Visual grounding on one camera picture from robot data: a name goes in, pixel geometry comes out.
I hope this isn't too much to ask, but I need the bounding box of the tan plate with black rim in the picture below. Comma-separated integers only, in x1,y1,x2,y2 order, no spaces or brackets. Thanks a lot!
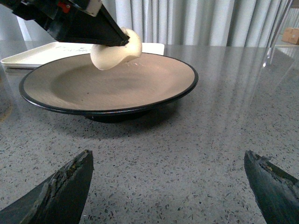
19,53,199,122

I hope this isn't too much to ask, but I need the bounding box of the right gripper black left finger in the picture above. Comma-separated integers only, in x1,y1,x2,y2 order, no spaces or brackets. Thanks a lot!
0,150,93,224

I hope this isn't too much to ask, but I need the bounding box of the cream bear-print serving tray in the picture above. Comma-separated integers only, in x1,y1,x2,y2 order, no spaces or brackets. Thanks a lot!
0,42,165,70

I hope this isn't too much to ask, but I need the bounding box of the grey pleated curtain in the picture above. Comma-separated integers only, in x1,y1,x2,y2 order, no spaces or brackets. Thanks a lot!
0,0,290,48

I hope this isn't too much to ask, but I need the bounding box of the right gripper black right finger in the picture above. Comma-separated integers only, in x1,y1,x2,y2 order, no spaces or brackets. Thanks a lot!
244,151,299,224

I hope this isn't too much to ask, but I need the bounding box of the white steamed bun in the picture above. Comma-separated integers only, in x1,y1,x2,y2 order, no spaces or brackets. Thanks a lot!
90,27,142,70

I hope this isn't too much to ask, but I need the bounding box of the cardboard box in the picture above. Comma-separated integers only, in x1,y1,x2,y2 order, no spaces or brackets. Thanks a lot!
281,28,299,45

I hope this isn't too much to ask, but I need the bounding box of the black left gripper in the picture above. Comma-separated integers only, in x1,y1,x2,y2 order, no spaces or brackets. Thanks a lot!
0,0,129,46

